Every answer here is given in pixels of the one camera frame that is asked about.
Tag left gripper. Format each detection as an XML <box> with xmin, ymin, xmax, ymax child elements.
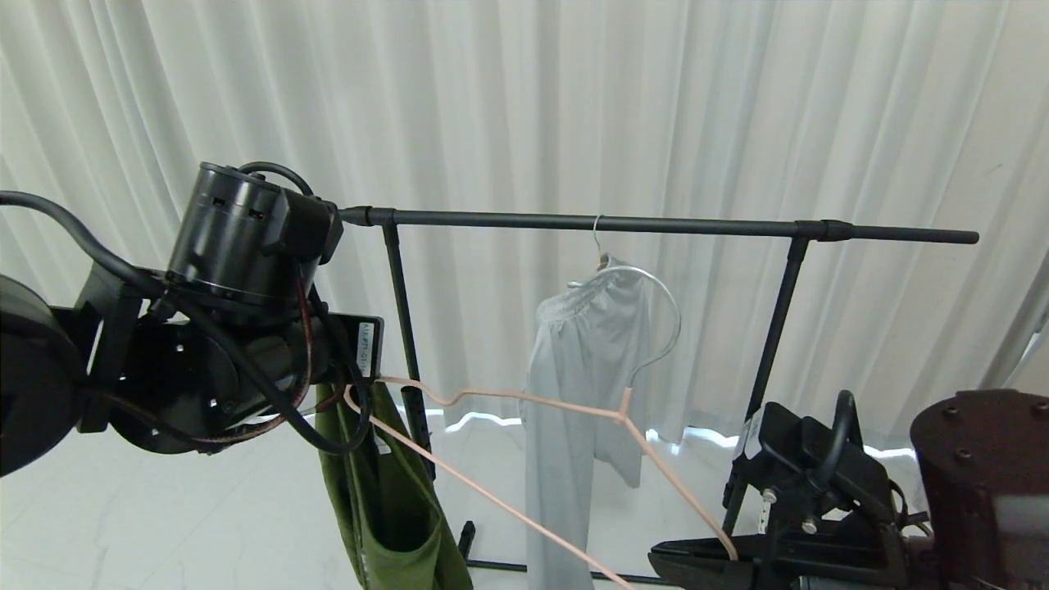
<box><xmin>238</xmin><ymin>314</ymin><xmax>384</xmax><ymax>420</ymax></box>

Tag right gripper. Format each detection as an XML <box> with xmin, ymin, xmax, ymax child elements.
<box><xmin>766</xmin><ymin>524</ymin><xmax>915</xmax><ymax>590</ymax></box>

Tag green garment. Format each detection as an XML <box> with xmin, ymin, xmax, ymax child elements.
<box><xmin>316</xmin><ymin>381</ymin><xmax>475</xmax><ymax>590</ymax></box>

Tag pale grey shorts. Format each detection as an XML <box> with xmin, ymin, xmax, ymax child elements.
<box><xmin>524</xmin><ymin>258</ymin><xmax>658</xmax><ymax>590</ymax></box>

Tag pink clothes hanger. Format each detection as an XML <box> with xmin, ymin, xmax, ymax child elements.
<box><xmin>343</xmin><ymin>265</ymin><xmax>740</xmax><ymax>590</ymax></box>
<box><xmin>590</xmin><ymin>215</ymin><xmax>614</xmax><ymax>273</ymax></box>

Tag black clothes rack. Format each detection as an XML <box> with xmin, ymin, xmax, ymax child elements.
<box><xmin>340</xmin><ymin>205</ymin><xmax>980</xmax><ymax>587</ymax></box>

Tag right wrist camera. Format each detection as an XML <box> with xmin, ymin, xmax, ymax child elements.
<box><xmin>725</xmin><ymin>402</ymin><xmax>900</xmax><ymax>542</ymax></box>

